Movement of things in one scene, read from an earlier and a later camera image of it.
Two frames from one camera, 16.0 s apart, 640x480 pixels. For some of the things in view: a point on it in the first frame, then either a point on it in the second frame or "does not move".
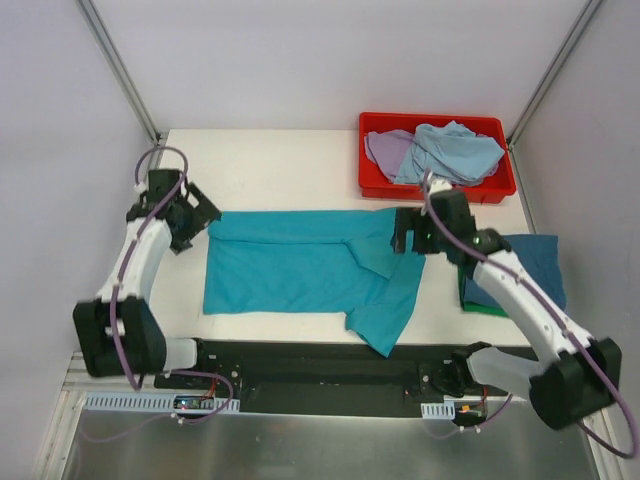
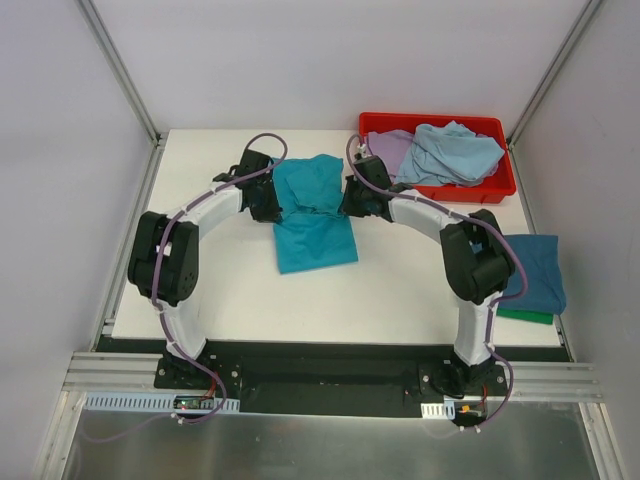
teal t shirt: x=313 y=261 to x=311 y=232
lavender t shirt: x=387 y=149 does not move
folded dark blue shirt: x=539 y=254 does not move
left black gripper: x=192 y=220 to x=267 y=201
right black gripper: x=412 y=231 to x=351 y=198
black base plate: x=325 y=378 does not move
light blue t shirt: x=448 y=150 does not move
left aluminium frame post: x=114 y=60 does not move
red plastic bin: x=374 y=184 does not move
